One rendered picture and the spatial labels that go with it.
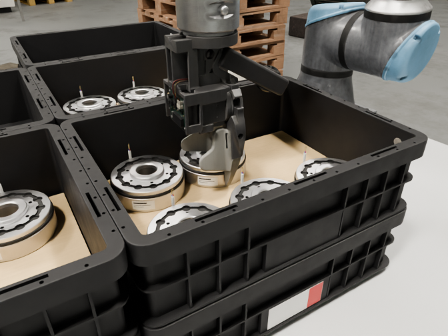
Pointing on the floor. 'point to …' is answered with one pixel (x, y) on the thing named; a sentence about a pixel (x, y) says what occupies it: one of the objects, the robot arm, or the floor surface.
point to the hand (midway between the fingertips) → (224, 167)
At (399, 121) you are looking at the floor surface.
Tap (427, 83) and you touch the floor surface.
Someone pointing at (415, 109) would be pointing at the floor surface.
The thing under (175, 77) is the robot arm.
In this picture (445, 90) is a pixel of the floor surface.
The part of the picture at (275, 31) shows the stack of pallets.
